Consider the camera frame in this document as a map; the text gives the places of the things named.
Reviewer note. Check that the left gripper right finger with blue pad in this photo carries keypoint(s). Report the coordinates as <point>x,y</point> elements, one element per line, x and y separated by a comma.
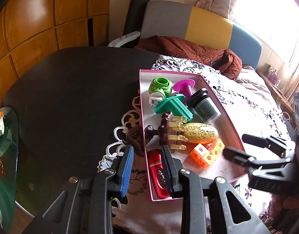
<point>218,198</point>

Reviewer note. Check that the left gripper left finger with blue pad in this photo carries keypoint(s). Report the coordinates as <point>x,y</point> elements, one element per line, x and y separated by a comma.
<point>84,205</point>

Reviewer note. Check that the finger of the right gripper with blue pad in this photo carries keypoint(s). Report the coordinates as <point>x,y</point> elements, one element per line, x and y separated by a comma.
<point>279,146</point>
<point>258,167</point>

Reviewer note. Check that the orange connected cube blocks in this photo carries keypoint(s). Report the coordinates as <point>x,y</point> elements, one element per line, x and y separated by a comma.
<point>205,156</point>

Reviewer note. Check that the red metallic cylinder toy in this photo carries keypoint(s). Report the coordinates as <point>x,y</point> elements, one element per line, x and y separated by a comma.
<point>156,173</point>

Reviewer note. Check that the yellow perforated oval case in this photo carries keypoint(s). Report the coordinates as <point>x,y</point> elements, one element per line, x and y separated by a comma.
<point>200,133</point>

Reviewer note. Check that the black lidded transparent jar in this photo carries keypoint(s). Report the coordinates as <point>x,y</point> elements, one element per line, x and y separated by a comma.
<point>204,106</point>

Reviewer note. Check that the pink white shallow box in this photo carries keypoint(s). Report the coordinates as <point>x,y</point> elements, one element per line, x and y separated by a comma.
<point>224,126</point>

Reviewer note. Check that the brown massage comb brush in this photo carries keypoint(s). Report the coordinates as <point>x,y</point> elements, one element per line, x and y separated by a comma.
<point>170,132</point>

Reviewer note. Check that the teal green plastic cup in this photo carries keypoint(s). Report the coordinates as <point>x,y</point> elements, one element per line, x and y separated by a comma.
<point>175,105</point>

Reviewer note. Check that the purple plastic flanged cup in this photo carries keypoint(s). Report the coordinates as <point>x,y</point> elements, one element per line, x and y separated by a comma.
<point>184,87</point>

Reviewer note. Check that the lime green plastic gadget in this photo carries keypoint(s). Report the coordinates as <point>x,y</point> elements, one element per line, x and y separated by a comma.
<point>160,88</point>

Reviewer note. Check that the purple box on table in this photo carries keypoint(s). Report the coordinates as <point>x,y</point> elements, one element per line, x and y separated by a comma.
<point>273,76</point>

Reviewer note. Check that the beige pink quilted blanket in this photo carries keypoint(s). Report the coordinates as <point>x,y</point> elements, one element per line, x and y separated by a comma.
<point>259,93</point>

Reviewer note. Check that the glass side table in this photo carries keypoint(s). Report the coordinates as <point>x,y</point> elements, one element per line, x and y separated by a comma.
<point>8,167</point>

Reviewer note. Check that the rust brown quilted jacket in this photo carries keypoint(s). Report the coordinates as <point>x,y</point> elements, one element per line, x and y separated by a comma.
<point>223,60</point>

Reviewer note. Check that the black round table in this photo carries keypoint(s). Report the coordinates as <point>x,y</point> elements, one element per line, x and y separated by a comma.
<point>68,106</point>

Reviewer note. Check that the window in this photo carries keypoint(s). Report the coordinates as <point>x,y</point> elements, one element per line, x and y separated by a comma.
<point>275,22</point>

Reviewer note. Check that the black rolled mat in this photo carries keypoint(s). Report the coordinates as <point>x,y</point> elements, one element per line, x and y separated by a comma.
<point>135,16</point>

